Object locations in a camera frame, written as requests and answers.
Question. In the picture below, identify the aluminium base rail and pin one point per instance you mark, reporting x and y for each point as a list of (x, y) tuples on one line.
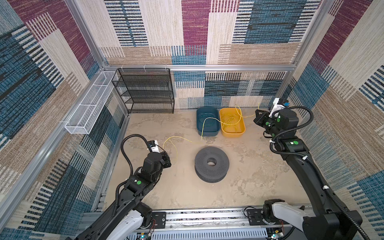
[(215, 224)]

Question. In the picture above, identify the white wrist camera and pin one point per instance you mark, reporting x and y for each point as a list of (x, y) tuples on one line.
[(154, 146), (278, 104)]

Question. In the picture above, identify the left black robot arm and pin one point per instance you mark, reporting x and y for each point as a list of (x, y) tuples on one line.
[(127, 213)]

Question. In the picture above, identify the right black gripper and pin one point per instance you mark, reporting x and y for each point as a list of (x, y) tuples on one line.
[(259, 118)]

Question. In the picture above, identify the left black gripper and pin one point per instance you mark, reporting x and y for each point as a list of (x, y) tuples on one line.
[(166, 163)]

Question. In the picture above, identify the dark grey spool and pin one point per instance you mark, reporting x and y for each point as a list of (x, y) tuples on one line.
[(211, 164)]

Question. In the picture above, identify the yellow plastic bin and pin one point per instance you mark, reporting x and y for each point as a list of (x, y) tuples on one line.
[(232, 122)]

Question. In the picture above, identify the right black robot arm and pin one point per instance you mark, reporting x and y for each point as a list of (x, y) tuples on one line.
[(331, 220)]

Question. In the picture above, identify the white mesh wall basket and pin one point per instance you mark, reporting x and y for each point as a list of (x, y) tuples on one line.
[(87, 112)]

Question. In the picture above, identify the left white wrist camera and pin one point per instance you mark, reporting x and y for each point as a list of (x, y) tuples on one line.
[(154, 146)]

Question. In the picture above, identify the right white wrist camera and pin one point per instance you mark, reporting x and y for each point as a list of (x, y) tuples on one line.
[(278, 104)]

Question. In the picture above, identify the black wire shelf rack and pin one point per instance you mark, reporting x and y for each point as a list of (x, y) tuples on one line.
[(145, 90)]

